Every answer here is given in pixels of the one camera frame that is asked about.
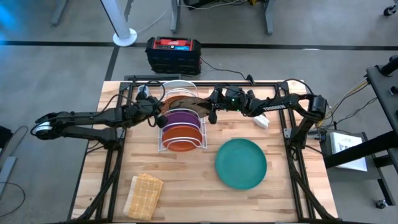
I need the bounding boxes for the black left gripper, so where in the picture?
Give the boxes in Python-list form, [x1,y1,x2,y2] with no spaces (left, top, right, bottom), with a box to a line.
[130,90,167,121]

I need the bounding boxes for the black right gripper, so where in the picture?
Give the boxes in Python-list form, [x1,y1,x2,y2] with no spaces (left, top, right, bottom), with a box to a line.
[206,85,249,112]

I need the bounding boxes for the purple plate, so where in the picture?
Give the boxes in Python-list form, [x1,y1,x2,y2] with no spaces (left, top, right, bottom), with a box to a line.
[162,111,201,133]

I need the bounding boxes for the patterned plate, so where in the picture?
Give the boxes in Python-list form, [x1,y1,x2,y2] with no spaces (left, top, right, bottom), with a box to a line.
[164,95,213,119]

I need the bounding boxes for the plain orange plate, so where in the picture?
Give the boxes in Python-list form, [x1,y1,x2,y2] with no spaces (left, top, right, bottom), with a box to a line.
[161,126,203,152]

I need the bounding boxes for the green plate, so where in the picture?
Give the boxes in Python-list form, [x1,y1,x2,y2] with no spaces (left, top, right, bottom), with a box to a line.
[215,138,268,191]

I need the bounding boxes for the black bar behind table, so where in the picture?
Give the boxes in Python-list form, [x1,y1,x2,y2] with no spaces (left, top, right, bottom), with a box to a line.
[123,73,182,82]

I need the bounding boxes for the red and black power station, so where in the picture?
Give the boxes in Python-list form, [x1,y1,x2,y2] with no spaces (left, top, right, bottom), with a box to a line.
[145,36,203,77]

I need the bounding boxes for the white tower fan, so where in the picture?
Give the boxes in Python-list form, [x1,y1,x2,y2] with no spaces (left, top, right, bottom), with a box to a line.
[99,0,138,48]

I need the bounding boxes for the grey desk leg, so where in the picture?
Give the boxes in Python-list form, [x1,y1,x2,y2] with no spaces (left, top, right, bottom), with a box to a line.
[50,0,68,27]
[123,0,134,21]
[170,0,182,34]
[264,0,275,35]

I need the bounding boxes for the yellow checked cloth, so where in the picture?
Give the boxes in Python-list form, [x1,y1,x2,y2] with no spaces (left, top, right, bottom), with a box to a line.
[122,172,165,222]

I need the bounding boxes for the white paper booklet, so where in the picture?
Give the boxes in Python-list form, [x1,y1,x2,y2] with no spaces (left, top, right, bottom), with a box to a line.
[329,131,368,172]

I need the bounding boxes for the grey box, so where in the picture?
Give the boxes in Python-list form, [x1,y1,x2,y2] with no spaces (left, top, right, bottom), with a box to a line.
[319,129,379,184]

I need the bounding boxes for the black equipment cart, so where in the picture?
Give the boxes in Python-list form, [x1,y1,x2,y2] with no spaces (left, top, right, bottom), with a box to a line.
[323,55,398,206]

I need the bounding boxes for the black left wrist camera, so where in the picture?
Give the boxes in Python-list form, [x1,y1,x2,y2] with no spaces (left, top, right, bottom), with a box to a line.
[154,114,169,129]

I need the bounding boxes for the white wire dish rack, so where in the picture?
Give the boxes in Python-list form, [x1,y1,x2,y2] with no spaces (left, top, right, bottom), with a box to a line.
[157,79,208,152]

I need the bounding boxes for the black aluminium table frame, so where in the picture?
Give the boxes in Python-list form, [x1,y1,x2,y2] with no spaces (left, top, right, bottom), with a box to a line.
[70,80,338,223]

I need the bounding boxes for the black power cable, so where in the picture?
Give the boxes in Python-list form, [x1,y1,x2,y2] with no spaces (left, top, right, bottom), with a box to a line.
[200,57,256,85]

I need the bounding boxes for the white floor cable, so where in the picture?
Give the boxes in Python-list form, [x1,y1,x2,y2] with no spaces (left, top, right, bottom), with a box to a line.
[136,8,169,34]

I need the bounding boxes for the tangled cables under desk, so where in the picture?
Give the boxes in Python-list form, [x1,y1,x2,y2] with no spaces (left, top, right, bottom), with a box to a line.
[182,0,261,11]

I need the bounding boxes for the yellow cable bundle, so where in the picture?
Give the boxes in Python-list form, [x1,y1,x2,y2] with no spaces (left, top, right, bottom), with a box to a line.
[325,77,371,121]

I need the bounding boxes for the black floor cable loop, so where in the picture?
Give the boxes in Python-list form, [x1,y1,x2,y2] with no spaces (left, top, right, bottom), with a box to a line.
[0,182,26,218]

